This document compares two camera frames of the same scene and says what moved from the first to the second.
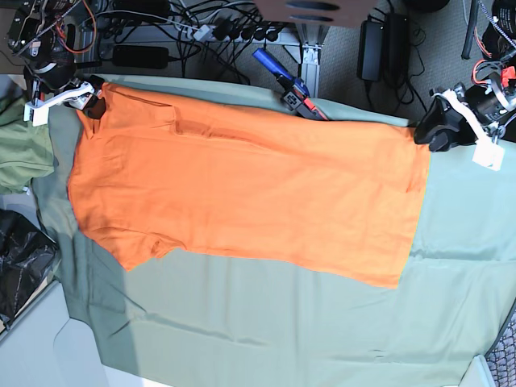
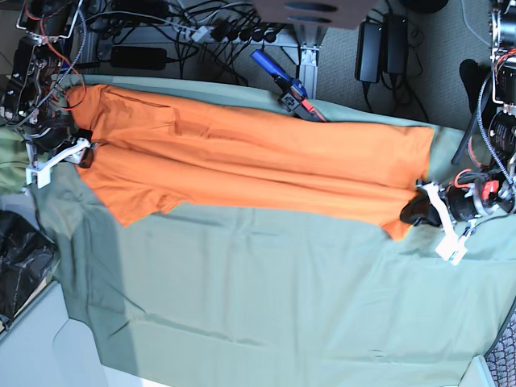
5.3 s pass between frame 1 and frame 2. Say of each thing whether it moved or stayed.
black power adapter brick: stayed
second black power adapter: stayed
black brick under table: stayed
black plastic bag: stayed
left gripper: moved
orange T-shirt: moved
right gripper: moved
